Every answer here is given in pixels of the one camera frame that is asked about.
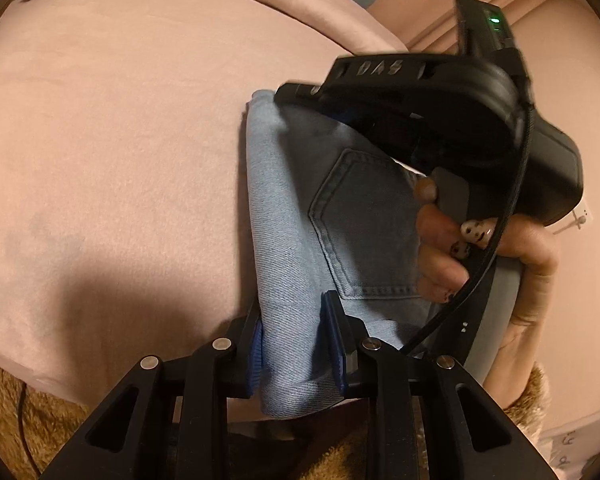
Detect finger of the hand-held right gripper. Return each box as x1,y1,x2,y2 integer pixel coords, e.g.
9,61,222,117
275,51,432,112

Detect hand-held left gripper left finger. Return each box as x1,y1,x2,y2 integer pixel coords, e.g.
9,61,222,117
40,302,266,480

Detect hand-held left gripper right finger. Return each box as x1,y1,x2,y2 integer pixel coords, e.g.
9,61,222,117
321,291,558,480

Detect light blue denim pants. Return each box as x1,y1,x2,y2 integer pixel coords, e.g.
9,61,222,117
242,89,431,418

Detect person's right hand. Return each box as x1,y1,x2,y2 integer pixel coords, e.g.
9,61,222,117
414,176,561,386

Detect pink duvet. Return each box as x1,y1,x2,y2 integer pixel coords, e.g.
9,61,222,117
140,0,408,61

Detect small white tag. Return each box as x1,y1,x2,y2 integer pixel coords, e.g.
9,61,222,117
555,207,591,236

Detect pink bed sheet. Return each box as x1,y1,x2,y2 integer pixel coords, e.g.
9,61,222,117
0,0,600,436

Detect brown fuzzy fabric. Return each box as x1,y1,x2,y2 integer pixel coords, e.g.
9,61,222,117
0,355,381,480

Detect white printed cloth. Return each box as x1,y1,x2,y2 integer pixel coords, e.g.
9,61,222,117
535,410,600,480

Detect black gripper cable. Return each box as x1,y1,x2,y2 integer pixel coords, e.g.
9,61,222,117
400,72,538,356

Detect thin black cable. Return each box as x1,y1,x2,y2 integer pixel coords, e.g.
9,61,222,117
17,385,43,476

